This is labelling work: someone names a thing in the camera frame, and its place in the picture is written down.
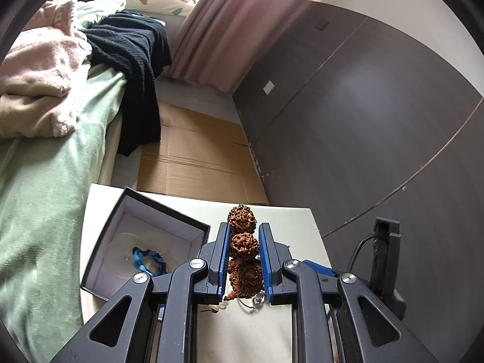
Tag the white wardrobe sticker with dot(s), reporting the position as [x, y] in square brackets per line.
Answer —
[269, 87]

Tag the pink curtain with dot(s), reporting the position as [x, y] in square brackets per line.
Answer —
[234, 22]

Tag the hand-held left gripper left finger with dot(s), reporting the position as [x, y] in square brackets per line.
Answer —
[224, 261]

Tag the black knitted cloth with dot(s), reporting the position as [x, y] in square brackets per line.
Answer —
[132, 68]

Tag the pink fleece blanket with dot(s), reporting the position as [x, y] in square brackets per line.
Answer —
[41, 79]

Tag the white mattress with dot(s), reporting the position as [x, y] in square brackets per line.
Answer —
[111, 151]

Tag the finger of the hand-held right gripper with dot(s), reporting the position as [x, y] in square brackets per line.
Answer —
[317, 266]

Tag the dark brown wardrobe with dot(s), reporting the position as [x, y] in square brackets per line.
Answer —
[359, 121]

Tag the black jewelry box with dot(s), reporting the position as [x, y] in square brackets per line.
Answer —
[170, 215]

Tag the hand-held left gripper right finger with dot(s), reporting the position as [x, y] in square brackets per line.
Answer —
[267, 264]

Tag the green bed sheet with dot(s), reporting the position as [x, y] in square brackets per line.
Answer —
[45, 215]

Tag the clear crystal pendant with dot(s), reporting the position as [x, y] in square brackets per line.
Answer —
[259, 299]

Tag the flat cardboard sheet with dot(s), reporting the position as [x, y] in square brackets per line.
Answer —
[200, 151]

